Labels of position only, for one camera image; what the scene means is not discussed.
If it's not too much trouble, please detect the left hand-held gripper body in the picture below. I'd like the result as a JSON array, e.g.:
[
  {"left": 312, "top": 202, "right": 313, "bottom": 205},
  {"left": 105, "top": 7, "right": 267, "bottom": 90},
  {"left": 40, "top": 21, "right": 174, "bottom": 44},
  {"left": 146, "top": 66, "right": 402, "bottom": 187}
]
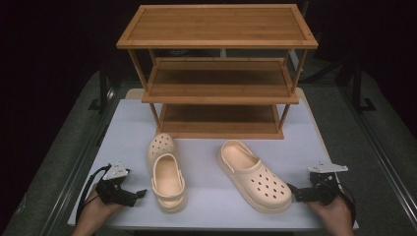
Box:
[{"left": 94, "top": 160, "right": 140, "bottom": 208}]

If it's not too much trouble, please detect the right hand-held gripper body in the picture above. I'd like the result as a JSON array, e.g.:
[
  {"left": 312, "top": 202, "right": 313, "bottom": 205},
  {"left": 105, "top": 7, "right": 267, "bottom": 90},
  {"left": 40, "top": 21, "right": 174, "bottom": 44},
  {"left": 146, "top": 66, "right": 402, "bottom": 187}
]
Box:
[{"left": 296, "top": 160, "right": 349, "bottom": 207}]

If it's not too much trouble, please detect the cream clog shoe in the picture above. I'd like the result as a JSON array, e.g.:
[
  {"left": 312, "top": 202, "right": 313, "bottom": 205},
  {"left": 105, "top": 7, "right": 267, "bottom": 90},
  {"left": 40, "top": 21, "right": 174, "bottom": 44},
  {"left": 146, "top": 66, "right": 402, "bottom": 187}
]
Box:
[
  {"left": 216, "top": 139, "right": 293, "bottom": 214},
  {"left": 146, "top": 132, "right": 189, "bottom": 214}
]

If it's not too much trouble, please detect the three-tier wooden shoe rack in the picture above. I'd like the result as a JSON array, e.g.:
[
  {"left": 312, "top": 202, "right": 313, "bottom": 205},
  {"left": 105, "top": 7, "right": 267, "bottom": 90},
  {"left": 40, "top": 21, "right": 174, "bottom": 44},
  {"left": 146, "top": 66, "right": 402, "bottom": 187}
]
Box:
[{"left": 116, "top": 3, "right": 320, "bottom": 141}]

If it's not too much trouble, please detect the person's left hand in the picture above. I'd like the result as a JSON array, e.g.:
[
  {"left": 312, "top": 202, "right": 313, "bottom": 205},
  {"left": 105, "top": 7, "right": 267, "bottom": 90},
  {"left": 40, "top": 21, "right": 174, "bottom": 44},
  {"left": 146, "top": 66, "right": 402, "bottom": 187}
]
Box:
[{"left": 80, "top": 184, "right": 125, "bottom": 228}]

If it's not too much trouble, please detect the person's right hand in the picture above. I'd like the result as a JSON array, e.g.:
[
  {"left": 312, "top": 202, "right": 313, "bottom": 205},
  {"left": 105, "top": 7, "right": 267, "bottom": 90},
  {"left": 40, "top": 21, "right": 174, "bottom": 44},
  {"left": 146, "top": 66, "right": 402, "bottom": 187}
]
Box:
[{"left": 306, "top": 196, "right": 355, "bottom": 228}]

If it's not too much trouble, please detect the black metal stand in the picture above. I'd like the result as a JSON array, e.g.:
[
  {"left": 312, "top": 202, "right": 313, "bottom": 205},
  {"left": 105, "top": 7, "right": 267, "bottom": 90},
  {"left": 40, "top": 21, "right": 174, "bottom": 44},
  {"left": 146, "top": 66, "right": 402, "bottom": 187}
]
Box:
[
  {"left": 352, "top": 62, "right": 378, "bottom": 114},
  {"left": 88, "top": 62, "right": 116, "bottom": 114}
]

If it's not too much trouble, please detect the black cable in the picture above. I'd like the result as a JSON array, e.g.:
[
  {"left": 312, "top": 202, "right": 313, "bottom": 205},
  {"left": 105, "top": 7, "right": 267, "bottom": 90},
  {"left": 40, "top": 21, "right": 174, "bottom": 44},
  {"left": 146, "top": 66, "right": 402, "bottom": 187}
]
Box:
[
  {"left": 337, "top": 189, "right": 358, "bottom": 228},
  {"left": 75, "top": 164, "right": 112, "bottom": 225}
]

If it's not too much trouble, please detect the metal frame rail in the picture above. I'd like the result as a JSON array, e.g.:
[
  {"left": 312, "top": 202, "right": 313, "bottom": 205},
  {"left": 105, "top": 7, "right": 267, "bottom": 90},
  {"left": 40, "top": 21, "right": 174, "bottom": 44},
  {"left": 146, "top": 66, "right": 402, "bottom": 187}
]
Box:
[
  {"left": 338, "top": 87, "right": 417, "bottom": 224},
  {"left": 38, "top": 87, "right": 127, "bottom": 236}
]

